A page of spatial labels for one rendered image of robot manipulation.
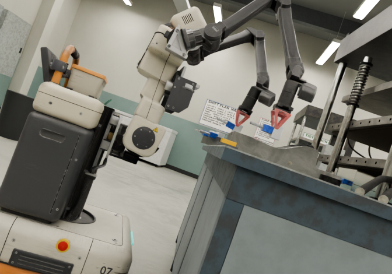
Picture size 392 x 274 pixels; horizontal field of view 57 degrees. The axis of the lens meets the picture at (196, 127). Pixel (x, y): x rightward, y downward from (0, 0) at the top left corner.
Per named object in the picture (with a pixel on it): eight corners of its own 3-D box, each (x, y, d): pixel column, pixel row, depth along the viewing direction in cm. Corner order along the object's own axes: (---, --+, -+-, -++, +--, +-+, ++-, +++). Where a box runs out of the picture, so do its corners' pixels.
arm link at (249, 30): (253, 37, 213) (254, 22, 205) (265, 49, 204) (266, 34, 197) (184, 59, 202) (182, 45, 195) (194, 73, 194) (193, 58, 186)
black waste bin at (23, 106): (-18, 130, 477) (-1, 86, 480) (5, 132, 525) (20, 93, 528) (13, 141, 471) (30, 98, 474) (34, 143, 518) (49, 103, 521)
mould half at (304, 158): (227, 150, 154) (238, 120, 155) (222, 149, 180) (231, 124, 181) (336, 190, 154) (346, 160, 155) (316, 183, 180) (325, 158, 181)
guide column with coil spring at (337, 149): (305, 236, 239) (367, 55, 245) (302, 234, 244) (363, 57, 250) (312, 239, 239) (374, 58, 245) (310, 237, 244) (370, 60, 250)
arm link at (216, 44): (194, 38, 159) (195, 30, 154) (215, 32, 161) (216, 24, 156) (201, 53, 155) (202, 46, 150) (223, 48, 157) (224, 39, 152)
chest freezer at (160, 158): (165, 167, 888) (178, 132, 893) (158, 168, 812) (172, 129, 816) (109, 147, 909) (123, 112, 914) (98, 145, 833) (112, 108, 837)
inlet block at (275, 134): (248, 127, 142) (253, 115, 142) (246, 128, 147) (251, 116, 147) (279, 140, 142) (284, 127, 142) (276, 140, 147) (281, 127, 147)
